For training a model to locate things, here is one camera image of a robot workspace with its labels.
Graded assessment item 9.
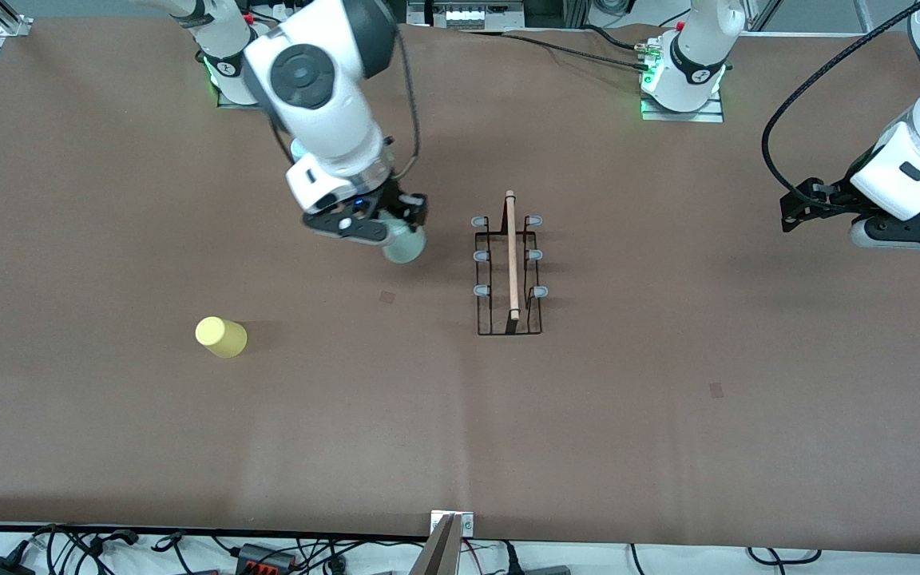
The small metal bracket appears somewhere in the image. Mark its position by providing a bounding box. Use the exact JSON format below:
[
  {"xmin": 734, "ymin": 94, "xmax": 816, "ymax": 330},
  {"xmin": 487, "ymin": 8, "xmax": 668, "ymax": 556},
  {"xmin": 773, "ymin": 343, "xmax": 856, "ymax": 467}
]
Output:
[{"xmin": 430, "ymin": 511, "xmax": 474, "ymax": 537}]

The control box with white connectors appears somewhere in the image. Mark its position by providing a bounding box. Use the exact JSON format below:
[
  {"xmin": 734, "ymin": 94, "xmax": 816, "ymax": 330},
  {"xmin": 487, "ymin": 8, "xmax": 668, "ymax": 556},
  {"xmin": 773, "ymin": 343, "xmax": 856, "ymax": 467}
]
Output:
[{"xmin": 408, "ymin": 0, "xmax": 525, "ymax": 31}]

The pale green plastic cup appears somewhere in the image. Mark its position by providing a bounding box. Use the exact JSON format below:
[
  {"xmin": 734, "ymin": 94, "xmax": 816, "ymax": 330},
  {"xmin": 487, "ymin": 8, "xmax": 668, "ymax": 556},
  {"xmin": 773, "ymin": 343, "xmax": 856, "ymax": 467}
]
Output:
[{"xmin": 383, "ymin": 224, "xmax": 427, "ymax": 265}]

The black braided table cable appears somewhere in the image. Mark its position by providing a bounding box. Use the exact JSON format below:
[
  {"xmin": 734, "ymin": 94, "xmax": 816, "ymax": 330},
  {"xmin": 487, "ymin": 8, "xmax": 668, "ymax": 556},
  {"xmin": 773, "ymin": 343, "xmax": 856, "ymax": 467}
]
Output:
[{"xmin": 460, "ymin": 29, "xmax": 654, "ymax": 73}]

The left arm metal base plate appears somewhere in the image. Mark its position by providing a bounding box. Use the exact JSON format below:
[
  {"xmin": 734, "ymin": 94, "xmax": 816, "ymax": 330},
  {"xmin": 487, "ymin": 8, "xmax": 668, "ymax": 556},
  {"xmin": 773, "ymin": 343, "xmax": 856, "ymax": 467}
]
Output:
[{"xmin": 641, "ymin": 89, "xmax": 724, "ymax": 123}]

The thin black table cable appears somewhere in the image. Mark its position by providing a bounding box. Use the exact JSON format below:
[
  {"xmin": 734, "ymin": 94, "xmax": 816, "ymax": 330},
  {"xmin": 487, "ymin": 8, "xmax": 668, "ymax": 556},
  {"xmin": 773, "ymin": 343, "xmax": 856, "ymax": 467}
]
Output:
[{"xmin": 580, "ymin": 24, "xmax": 652, "ymax": 52}]

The black orange connector box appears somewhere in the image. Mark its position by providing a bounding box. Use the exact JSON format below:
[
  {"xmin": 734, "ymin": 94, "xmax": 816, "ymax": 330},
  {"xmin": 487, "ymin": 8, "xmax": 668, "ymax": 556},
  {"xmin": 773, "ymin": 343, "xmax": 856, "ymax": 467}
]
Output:
[{"xmin": 235, "ymin": 543, "xmax": 299, "ymax": 573}]

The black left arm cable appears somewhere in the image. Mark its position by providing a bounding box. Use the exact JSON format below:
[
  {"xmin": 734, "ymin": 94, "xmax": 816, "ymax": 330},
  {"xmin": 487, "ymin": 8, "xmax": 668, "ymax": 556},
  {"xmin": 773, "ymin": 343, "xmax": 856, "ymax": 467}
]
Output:
[{"xmin": 762, "ymin": 0, "xmax": 920, "ymax": 200}]

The grey camera mount bar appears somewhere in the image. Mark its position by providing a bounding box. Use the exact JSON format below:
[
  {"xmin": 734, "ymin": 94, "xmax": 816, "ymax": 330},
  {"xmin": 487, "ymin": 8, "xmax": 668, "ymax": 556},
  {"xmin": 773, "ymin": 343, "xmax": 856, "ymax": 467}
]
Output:
[{"xmin": 408, "ymin": 514, "xmax": 465, "ymax": 575}]

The black wire cup holder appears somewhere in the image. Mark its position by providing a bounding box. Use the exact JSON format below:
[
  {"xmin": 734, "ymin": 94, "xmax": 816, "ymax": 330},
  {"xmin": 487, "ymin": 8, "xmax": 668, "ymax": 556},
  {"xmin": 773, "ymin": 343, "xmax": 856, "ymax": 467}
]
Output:
[{"xmin": 471, "ymin": 189, "xmax": 545, "ymax": 336}]

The brown table mat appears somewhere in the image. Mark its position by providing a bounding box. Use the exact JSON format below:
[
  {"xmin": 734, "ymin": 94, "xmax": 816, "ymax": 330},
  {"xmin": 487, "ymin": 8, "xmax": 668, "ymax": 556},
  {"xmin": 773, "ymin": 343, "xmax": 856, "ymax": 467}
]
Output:
[{"xmin": 0, "ymin": 18, "xmax": 920, "ymax": 556}]

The yellow plastic cup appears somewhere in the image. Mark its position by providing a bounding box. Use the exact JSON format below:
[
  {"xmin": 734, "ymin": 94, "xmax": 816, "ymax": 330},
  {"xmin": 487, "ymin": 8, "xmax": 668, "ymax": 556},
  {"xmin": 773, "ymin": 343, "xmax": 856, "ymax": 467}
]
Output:
[{"xmin": 195, "ymin": 316, "xmax": 248, "ymax": 359}]

